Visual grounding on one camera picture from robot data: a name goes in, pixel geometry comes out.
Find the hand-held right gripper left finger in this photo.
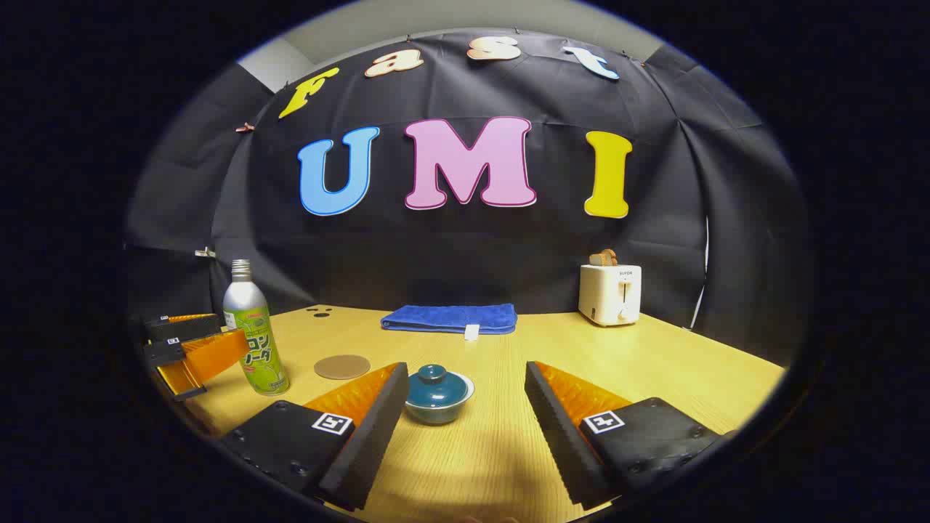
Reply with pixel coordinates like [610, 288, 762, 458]
[218, 362, 410, 512]

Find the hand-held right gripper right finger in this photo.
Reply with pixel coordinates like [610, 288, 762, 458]
[525, 361, 735, 511]

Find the silver green water bottle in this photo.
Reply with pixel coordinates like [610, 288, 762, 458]
[222, 259, 291, 397]

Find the teal teacup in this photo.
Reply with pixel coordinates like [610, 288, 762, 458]
[404, 378, 475, 426]

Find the round brown coaster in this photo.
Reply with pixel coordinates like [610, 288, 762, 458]
[314, 354, 371, 380]

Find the teal teacup lid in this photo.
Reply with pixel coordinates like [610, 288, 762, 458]
[407, 365, 472, 409]

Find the white toaster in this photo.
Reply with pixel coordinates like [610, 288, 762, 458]
[578, 264, 642, 328]

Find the folded blue towel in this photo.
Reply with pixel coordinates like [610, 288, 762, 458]
[381, 304, 518, 341]

